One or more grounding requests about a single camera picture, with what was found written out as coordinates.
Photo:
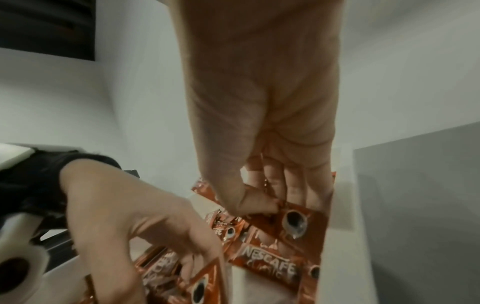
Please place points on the person's left hand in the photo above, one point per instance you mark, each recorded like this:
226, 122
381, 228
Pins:
112, 207

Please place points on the person's right hand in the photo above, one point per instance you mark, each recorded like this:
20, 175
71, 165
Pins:
255, 74

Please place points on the pile of red coffee sachets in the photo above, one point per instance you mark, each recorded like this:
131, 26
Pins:
270, 261

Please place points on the white plastic tray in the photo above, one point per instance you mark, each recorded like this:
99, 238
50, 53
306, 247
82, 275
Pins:
345, 237

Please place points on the black window blind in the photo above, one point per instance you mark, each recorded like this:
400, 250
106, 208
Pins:
45, 26

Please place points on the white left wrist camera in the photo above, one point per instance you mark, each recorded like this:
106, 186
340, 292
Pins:
18, 237

